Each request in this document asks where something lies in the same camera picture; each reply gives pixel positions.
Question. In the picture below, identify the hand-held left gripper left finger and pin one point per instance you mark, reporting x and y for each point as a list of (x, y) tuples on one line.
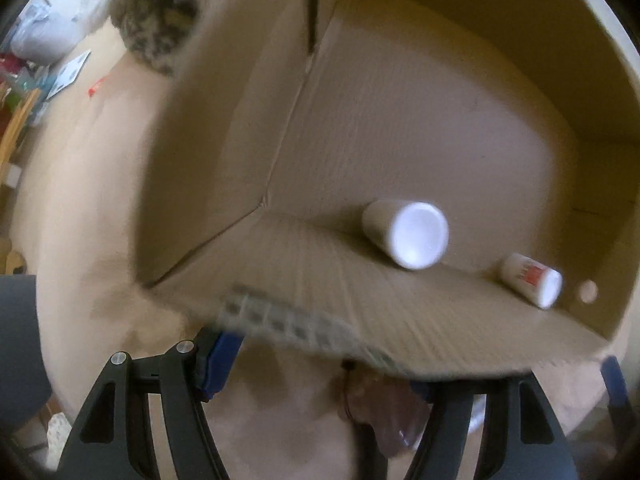
[(219, 366)]

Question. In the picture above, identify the small white red-label bottle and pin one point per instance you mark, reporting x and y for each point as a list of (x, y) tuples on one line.
[(532, 280)]

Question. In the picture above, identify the shaggy patterned rug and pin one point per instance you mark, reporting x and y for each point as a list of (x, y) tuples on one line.
[(150, 20)]

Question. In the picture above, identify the white paper sheet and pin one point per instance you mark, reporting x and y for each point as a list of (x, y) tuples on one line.
[(66, 74)]

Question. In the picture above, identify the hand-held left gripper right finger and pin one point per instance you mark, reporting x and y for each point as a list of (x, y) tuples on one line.
[(450, 427)]

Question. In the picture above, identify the person's left leg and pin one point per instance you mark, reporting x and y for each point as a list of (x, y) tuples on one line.
[(17, 350)]

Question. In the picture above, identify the wooden chair frame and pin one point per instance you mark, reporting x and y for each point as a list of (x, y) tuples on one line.
[(17, 125)]

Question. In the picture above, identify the large cardboard box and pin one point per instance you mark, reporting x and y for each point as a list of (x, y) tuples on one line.
[(400, 110)]

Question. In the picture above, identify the white plastic bottle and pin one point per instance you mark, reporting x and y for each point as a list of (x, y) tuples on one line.
[(407, 232)]

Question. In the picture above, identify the white lace cloth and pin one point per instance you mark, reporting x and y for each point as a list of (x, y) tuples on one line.
[(60, 440)]

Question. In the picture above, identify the pink transparent massage glove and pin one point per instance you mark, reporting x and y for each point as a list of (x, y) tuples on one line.
[(387, 410)]

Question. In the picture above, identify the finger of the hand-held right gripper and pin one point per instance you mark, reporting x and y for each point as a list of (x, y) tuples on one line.
[(613, 381)]

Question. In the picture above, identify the white plastic bag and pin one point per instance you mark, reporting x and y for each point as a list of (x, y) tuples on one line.
[(47, 32)]

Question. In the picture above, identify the small beige round cap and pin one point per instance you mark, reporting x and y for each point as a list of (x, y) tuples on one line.
[(588, 291)]

